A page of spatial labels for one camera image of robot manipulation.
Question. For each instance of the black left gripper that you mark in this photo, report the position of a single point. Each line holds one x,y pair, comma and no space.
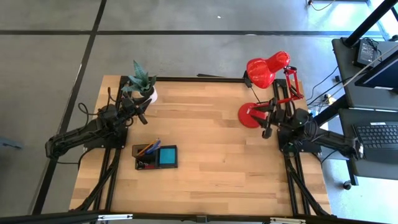
128,107

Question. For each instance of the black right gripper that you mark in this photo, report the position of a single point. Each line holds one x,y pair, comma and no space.
280,118

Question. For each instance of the blue sticky note pad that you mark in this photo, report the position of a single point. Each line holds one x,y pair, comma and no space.
167,156

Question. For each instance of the small black binder clip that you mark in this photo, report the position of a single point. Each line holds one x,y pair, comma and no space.
140,164

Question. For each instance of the black mesh desk organizer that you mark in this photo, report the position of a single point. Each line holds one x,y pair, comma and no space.
155,166

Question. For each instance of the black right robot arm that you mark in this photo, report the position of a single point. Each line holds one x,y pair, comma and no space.
332,140

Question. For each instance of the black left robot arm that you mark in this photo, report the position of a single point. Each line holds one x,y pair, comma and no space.
77,135

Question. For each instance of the green plant in white pot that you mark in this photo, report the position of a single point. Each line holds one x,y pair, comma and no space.
143,82

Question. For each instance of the red desk lamp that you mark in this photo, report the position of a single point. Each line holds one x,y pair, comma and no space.
264,70

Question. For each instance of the black diagonal desk leg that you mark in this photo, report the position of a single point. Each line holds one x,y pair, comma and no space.
329,110

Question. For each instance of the white yellow power strip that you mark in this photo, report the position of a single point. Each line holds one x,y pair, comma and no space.
329,100

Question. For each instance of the black side desk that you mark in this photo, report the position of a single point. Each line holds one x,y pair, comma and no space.
373,171
345,77

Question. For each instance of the black caster wheel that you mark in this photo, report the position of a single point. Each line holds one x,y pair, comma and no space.
347,185

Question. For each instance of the black keyboard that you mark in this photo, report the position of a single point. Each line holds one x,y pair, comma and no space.
377,138

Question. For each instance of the black power adapter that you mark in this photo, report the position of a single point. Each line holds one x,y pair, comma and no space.
365,53

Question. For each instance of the black monitor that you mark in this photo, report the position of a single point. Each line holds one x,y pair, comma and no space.
381,76

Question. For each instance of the grey object on floor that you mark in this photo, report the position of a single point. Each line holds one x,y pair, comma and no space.
11,144

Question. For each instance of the black diagonal pole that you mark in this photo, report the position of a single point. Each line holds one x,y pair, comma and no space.
370,21

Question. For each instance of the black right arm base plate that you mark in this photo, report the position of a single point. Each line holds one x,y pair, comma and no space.
289,149

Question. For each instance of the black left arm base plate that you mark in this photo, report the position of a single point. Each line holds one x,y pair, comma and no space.
105,145

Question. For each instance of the black aluminium table frame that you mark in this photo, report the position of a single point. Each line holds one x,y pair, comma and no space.
202,79

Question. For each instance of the silver frame bracket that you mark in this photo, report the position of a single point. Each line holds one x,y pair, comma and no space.
115,217
287,221

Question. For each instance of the small grey bracket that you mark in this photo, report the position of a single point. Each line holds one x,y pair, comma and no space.
201,219

